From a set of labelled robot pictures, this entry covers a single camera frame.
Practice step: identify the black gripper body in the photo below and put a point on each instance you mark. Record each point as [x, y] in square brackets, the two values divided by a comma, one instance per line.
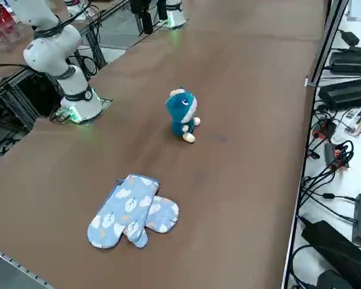
[136, 6]

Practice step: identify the blue cloud-print oven mitt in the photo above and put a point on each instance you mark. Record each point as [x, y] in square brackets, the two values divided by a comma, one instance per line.
[165, 210]
[120, 207]

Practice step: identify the small blue plush doll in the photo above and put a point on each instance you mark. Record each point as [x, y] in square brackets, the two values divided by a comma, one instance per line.
[180, 108]

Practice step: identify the clear shelf with red packets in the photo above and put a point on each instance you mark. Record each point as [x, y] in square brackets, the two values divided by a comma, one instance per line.
[3, 30]

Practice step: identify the small black power adapter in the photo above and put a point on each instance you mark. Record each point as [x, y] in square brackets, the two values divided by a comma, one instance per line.
[350, 37]

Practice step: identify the long black power brick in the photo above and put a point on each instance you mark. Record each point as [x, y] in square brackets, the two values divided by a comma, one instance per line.
[352, 63]
[346, 93]

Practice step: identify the black and orange connector box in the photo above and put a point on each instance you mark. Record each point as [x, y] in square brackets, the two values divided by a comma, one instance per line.
[326, 128]
[331, 153]

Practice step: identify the printed paper card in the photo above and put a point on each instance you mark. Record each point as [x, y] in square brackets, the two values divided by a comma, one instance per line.
[353, 116]

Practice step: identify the large black device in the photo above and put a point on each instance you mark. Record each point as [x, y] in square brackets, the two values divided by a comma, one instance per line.
[328, 241]

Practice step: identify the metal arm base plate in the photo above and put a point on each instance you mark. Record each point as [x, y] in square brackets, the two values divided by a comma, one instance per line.
[107, 101]
[185, 22]

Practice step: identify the black support frame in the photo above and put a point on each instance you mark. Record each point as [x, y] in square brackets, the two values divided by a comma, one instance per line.
[6, 87]

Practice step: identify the aluminium frame post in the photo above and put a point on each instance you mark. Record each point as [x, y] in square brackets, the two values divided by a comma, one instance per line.
[326, 45]

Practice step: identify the metal table edge rail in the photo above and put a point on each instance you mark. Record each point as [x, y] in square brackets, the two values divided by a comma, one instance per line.
[6, 256]

